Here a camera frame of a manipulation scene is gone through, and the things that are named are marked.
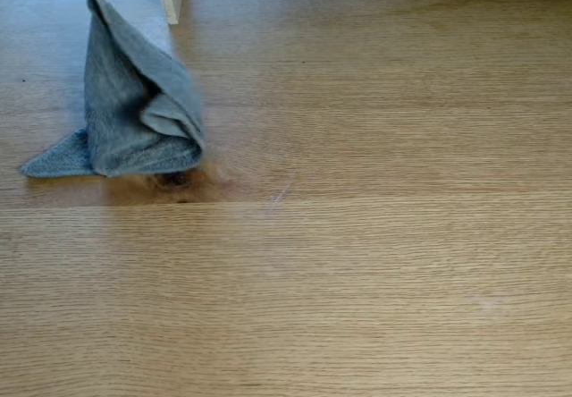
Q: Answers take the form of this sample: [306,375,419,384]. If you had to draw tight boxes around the grey terry cloth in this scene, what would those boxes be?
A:
[20,0,208,180]

